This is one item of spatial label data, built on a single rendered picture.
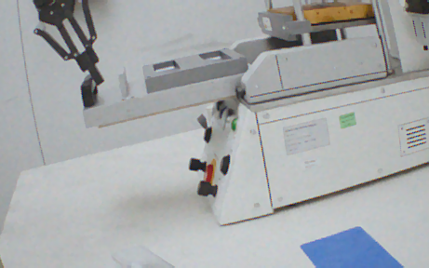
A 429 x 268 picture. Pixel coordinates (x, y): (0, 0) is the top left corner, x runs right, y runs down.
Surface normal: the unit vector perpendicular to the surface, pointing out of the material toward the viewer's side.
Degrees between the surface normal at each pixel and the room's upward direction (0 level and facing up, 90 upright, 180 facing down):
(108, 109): 90
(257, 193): 90
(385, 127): 90
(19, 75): 90
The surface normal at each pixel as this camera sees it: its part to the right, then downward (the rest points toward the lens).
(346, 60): 0.12, 0.20
